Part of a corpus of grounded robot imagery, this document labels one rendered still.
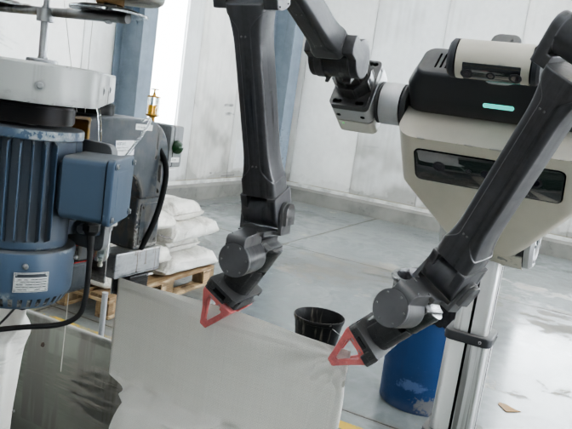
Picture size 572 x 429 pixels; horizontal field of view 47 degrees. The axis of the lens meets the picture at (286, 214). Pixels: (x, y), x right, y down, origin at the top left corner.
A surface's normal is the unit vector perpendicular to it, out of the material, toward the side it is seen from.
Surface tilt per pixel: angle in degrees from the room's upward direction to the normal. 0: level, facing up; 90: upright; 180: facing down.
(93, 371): 90
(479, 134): 40
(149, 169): 90
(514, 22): 90
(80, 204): 90
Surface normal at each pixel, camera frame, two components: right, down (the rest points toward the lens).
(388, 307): -0.58, -0.14
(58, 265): 0.90, 0.22
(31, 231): 0.51, 0.22
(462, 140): -0.18, -0.69
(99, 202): -0.05, 0.16
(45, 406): -0.45, 0.08
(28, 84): 0.29, 0.22
